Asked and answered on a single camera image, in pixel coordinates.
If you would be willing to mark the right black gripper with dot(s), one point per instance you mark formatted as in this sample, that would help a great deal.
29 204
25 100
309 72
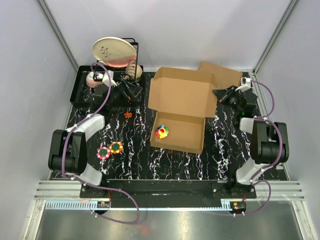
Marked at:
223 95

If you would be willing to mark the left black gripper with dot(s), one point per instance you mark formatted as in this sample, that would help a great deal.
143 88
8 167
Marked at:
131 91

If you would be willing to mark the brown cardboard box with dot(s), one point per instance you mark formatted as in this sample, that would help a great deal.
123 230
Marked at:
225 77
183 99

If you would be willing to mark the rainbow flower toy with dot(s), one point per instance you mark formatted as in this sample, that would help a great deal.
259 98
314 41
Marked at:
162 131

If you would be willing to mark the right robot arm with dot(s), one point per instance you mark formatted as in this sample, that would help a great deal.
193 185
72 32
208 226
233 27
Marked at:
269 143

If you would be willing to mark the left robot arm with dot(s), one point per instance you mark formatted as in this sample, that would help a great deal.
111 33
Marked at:
68 149

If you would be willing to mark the closed brown cardboard box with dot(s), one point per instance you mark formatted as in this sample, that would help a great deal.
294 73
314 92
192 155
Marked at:
225 77

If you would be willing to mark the small orange flower toy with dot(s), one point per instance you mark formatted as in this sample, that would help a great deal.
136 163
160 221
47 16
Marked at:
128 115

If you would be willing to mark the small cream plate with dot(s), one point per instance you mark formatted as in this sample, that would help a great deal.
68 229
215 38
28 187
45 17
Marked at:
133 73

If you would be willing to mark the small pink bowl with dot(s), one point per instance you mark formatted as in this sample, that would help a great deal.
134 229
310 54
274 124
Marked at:
90 81

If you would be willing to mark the large cream pink plate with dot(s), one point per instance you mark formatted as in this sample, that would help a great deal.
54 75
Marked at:
114 52

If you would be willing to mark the orange rimmed flower toy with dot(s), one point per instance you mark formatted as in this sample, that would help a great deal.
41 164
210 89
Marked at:
116 147

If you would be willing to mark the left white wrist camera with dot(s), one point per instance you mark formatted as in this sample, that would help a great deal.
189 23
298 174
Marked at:
107 79

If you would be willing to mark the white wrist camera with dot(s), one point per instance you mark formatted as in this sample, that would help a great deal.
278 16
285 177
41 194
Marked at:
107 79
245 84

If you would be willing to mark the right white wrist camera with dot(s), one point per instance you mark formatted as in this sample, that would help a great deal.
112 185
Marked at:
245 84

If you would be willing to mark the black wire dish rack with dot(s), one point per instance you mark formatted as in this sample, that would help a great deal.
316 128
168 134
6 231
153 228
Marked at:
84 97

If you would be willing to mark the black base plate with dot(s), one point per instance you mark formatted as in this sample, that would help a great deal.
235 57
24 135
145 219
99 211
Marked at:
179 193

